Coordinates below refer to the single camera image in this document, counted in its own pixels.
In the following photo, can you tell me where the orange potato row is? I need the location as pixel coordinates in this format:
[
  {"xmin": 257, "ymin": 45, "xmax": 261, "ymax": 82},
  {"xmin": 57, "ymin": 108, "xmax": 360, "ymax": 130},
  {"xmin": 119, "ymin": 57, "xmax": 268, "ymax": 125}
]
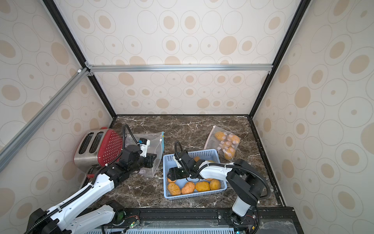
[{"xmin": 167, "ymin": 178, "xmax": 176, "ymax": 183}]

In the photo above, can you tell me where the clear pink zipper bag spare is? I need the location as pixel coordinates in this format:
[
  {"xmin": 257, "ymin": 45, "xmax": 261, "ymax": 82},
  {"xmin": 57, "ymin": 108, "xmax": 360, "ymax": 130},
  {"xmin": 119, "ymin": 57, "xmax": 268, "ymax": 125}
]
[{"xmin": 134, "ymin": 132, "xmax": 165, "ymax": 178}]

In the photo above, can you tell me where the clear pink zipper bag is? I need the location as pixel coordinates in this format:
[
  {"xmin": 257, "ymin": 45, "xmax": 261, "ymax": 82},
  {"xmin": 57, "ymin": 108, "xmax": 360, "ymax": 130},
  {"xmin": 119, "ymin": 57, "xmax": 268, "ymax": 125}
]
[{"xmin": 204, "ymin": 125, "xmax": 241, "ymax": 161}]

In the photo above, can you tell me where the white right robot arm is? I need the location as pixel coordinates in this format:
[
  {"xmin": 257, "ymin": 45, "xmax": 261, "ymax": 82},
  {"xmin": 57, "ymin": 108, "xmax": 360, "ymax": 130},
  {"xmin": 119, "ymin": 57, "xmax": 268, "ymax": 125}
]
[{"xmin": 166, "ymin": 151, "xmax": 271, "ymax": 217}]

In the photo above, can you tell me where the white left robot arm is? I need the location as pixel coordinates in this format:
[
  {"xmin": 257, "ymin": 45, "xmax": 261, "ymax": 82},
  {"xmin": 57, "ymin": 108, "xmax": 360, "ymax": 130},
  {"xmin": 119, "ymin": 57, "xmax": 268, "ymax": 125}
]
[{"xmin": 26, "ymin": 144, "xmax": 157, "ymax": 234}]

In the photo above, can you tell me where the orange wrinkled potato front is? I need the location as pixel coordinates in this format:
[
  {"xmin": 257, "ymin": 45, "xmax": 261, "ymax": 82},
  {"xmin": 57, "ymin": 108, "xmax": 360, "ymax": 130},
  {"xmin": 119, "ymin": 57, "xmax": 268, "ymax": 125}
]
[{"xmin": 181, "ymin": 182, "xmax": 195, "ymax": 195}]

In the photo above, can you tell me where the yellow potato front middle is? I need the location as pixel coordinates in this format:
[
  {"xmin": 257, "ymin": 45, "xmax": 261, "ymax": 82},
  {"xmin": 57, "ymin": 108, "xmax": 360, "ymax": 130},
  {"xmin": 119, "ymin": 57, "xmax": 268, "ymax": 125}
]
[{"xmin": 195, "ymin": 181, "xmax": 210, "ymax": 192}]

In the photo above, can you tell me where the light blue plastic basket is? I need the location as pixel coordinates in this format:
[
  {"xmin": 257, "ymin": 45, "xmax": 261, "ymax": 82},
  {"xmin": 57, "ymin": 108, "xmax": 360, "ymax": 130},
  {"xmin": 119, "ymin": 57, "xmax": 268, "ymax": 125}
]
[{"xmin": 163, "ymin": 149, "xmax": 228, "ymax": 200}]

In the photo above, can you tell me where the red steel toaster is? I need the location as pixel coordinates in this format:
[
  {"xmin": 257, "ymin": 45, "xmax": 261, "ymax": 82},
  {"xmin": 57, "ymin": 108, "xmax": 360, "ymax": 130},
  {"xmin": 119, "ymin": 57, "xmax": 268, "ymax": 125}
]
[{"xmin": 74, "ymin": 128, "xmax": 123, "ymax": 173}]

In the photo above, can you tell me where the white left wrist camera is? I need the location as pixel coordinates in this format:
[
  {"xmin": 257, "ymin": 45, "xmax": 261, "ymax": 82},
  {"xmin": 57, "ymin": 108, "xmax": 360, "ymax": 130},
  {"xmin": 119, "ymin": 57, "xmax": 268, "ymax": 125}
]
[{"xmin": 138, "ymin": 138, "xmax": 150, "ymax": 158}]

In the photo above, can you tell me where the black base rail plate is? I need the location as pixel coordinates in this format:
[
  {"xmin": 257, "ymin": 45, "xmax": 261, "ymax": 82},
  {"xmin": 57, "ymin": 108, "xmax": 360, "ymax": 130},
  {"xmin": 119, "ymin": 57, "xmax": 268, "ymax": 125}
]
[{"xmin": 75, "ymin": 175, "xmax": 304, "ymax": 234}]

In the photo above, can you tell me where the silver aluminium rail back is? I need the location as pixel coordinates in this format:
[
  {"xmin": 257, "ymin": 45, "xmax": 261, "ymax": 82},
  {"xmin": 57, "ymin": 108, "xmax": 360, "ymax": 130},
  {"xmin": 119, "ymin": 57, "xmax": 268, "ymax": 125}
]
[{"xmin": 86, "ymin": 64, "xmax": 273, "ymax": 72}]

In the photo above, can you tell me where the silver aluminium rail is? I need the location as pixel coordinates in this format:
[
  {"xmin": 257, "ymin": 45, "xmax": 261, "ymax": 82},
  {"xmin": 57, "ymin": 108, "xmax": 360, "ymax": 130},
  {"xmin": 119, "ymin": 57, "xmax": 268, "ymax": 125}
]
[
  {"xmin": 86, "ymin": 64, "xmax": 273, "ymax": 72},
  {"xmin": 1, "ymin": 68, "xmax": 88, "ymax": 171}
]

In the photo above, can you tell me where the silver aluminium rail left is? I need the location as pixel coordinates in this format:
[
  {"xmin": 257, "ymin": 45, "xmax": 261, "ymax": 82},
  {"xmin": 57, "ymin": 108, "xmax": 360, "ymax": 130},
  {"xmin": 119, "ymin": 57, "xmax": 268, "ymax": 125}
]
[{"xmin": 1, "ymin": 68, "xmax": 88, "ymax": 171}]

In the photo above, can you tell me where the black corner frame post left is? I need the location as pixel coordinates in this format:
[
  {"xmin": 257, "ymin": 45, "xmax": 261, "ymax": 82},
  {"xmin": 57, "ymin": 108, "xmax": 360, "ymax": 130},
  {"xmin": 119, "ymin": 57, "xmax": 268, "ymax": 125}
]
[{"xmin": 42, "ymin": 0, "xmax": 117, "ymax": 120}]

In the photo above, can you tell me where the black corner frame post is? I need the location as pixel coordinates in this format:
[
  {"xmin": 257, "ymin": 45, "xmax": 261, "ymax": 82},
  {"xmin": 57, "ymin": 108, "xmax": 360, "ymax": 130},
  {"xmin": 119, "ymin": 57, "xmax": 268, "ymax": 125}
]
[
  {"xmin": 42, "ymin": 0, "xmax": 117, "ymax": 120},
  {"xmin": 248, "ymin": 0, "xmax": 311, "ymax": 120}
]

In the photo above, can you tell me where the black corner frame post right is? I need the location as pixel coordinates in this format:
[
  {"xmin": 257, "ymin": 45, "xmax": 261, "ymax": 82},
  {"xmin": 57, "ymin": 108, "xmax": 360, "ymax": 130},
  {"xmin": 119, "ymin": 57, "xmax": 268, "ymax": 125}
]
[{"xmin": 248, "ymin": 0, "xmax": 311, "ymax": 120}]

